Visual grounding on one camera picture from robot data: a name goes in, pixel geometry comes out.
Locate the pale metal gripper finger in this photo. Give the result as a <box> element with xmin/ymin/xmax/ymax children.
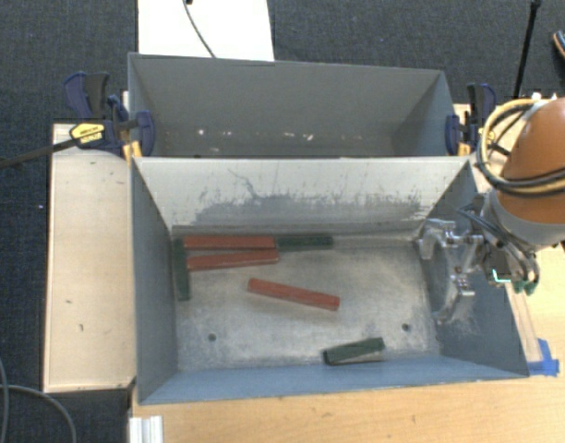
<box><xmin>431</xmin><ymin>265</ymin><xmax>477</xmax><ymax>326</ymax></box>
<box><xmin>414</xmin><ymin>218</ymin><xmax>468</xmax><ymax>261</ymax></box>

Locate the dark green flat block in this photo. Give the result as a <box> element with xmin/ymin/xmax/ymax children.
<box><xmin>321</xmin><ymin>336</ymin><xmax>387</xmax><ymax>366</ymax></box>
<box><xmin>276</xmin><ymin>233</ymin><xmax>335</xmax><ymax>252</ymax></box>
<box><xmin>172</xmin><ymin>237</ymin><xmax>193</xmax><ymax>303</ymax></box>

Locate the red-brown flat block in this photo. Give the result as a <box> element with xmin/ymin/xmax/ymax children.
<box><xmin>186</xmin><ymin>249</ymin><xmax>282</xmax><ymax>273</ymax></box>
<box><xmin>183</xmin><ymin>235</ymin><xmax>278</xmax><ymax>251</ymax></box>
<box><xmin>246</xmin><ymin>277</ymin><xmax>342</xmax><ymax>313</ymax></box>

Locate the grey metal bin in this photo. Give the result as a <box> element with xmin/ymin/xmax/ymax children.
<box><xmin>126</xmin><ymin>52</ymin><xmax>531</xmax><ymax>406</ymax></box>

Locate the pale wood flat board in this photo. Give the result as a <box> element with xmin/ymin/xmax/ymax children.
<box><xmin>42</xmin><ymin>122</ymin><xmax>138</xmax><ymax>394</ymax></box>

